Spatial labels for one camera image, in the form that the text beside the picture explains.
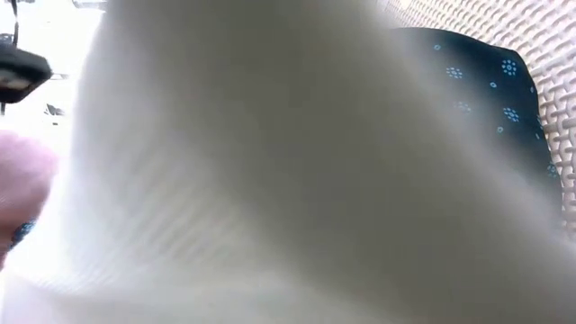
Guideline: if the white sock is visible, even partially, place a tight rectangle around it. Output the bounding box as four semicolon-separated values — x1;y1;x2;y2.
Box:
0;0;576;324

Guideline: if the navy dotted garment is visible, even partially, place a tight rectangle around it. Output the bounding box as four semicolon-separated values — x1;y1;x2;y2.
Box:
8;26;563;251

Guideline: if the pink garment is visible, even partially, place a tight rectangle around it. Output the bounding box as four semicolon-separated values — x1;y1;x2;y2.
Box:
0;130;59;271

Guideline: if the large white plastic bin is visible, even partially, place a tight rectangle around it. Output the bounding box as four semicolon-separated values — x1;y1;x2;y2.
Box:
377;0;576;244

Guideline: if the thin black pole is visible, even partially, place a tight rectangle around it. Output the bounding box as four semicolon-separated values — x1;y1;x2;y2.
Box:
11;0;20;46

